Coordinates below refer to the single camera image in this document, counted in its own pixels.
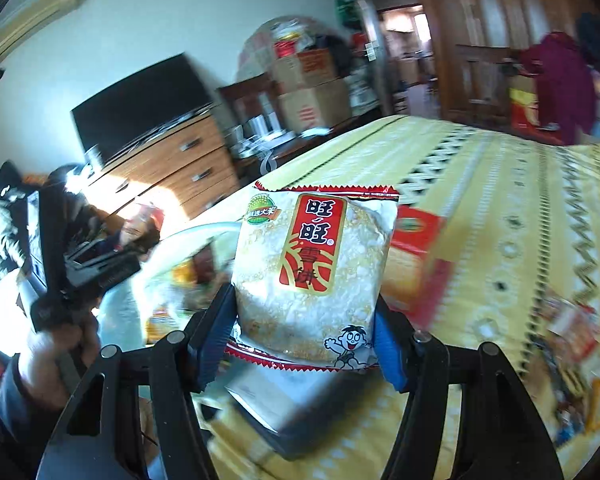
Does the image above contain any grey cardboard box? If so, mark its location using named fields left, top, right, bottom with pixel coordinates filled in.
left=225, top=360, right=361, bottom=461

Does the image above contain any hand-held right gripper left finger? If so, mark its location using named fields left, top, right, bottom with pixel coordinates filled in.
left=45, top=282, right=238, bottom=480

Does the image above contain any dark wooden cabinet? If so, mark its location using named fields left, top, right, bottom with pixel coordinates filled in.
left=217, top=75, right=286, bottom=146

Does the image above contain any red yellow upright box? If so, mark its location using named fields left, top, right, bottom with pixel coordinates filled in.
left=380, top=205, right=453, bottom=331

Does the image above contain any black television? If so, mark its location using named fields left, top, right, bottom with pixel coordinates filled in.
left=70, top=52, right=216, bottom=166

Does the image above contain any large cardboard box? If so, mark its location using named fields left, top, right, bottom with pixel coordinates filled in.
left=277, top=80, right=353, bottom=136

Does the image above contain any clear plastic basin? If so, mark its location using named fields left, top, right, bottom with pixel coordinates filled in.
left=97, top=220, right=246, bottom=346

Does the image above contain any yellow clear snack packet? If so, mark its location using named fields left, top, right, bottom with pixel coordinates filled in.
left=145, top=305, right=181, bottom=343

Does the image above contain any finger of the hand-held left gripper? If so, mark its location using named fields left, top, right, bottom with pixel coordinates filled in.
left=107, top=227, right=162, bottom=261

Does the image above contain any person's left forearm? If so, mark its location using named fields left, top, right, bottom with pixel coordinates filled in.
left=0, top=355, right=56, bottom=466

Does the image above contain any maroon garment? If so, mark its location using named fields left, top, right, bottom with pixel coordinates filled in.
left=520, top=32, right=598, bottom=146

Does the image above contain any yellow patterned bedsheet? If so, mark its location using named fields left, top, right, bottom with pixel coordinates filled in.
left=200, top=115, right=600, bottom=480

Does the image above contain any green wall item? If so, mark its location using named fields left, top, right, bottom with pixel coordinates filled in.
left=335, top=0, right=363, bottom=28

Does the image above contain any person's left hand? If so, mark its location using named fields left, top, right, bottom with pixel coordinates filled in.
left=19, top=316, right=102, bottom=400

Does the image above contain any wooden wardrobe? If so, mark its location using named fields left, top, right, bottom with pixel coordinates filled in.
left=410, top=0, right=600, bottom=126

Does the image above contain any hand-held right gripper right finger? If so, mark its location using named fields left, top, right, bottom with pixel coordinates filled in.
left=372, top=295, right=566, bottom=480

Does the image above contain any beige air conditioner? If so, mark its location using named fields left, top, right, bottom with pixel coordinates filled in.
left=0, top=0, right=81, bottom=86

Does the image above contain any black bag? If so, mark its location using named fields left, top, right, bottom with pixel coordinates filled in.
left=315, top=35, right=353, bottom=78

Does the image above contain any red gift box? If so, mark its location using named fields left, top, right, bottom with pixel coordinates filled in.
left=510, top=72, right=571, bottom=143

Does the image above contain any white rice cracker packet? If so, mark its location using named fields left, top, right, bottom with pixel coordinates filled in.
left=227, top=180, right=401, bottom=373

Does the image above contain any white small snack packet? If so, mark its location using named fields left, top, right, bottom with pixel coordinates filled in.
left=547, top=305, right=600, bottom=361

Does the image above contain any round table with cloth cover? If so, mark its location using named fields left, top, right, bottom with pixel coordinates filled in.
left=237, top=15, right=341, bottom=86

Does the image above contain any wooden chair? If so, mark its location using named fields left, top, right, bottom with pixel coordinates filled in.
left=455, top=45, right=521, bottom=126

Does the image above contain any wooden dresser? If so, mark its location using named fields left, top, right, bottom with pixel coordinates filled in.
left=87, top=110, right=241, bottom=221

